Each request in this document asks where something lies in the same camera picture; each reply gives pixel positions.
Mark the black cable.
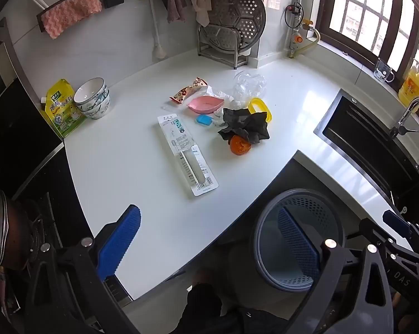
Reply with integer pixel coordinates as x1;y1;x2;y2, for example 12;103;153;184
283;2;305;29

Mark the printed snack wrapper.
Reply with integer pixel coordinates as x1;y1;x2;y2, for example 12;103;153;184
169;77;209;104

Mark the grey cooking pot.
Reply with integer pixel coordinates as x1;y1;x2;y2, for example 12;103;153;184
0;190;35;272

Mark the metal faucet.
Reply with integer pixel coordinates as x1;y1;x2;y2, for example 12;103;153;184
389;96;419;138

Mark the pink dishcloth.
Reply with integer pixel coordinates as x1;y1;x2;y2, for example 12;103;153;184
41;0;103;40

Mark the packaged white toothbrush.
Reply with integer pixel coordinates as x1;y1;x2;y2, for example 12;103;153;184
157;113;219;197

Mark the grey perforated trash bin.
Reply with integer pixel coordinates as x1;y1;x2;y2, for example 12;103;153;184
250;188;346;292

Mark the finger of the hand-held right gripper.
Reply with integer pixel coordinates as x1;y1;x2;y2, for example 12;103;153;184
358;217;419;265
383;210;419;251

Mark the white patterned bowl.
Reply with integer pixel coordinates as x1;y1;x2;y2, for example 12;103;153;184
73;77;108;109
78;89;111;120

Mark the orange fruit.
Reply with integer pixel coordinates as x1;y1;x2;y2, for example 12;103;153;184
229;134;252;155

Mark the yellow gas hose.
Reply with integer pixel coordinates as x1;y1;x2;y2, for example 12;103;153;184
295;24;322;56

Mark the dark framed window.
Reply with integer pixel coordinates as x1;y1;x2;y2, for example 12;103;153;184
315;0;419;75

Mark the gas valve with orange dial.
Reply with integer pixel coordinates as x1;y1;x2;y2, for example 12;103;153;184
289;30;305;59

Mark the yellow oil bottle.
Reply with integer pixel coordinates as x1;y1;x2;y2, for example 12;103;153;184
398;68;419;114

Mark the black kitchen sink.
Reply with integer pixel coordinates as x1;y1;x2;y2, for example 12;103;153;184
314;89;419;224

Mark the dark crumpled cloth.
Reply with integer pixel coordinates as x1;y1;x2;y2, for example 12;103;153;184
218;108;271;145

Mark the large round metal steamer tray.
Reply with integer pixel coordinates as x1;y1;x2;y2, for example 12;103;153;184
206;0;266;55

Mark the yellow green seasoning bag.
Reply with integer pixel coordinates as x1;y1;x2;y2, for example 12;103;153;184
40;78;88;139

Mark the black gas stove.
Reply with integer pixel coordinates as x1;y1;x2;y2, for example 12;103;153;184
11;144;95;253

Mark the purple hanging cloth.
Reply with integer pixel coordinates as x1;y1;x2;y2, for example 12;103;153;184
160;0;188;24

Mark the yellow plastic lid ring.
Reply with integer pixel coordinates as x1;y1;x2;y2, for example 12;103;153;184
248;97;273;124

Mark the clear plastic bag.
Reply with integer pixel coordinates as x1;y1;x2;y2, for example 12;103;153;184
231;80;268;110

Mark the glass measuring cup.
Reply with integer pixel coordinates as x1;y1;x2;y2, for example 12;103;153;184
374;57;395;83

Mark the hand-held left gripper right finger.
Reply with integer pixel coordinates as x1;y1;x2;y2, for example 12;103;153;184
277;207;395;334

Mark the metal dish rack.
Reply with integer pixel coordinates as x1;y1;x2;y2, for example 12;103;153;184
197;24;261;70

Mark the small metal steamer plate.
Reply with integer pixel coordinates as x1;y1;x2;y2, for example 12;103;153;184
203;24;246;51

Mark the white long-handled brush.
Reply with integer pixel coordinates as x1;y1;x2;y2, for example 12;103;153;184
147;0;167;60

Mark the pink leaf-shaped dish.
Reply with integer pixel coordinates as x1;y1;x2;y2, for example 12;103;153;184
186;95;224;115

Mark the crumpled white tissue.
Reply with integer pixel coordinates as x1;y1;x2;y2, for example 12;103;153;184
206;86;235;127

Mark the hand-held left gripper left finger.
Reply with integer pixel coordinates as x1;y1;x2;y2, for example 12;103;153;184
23;205;142;334

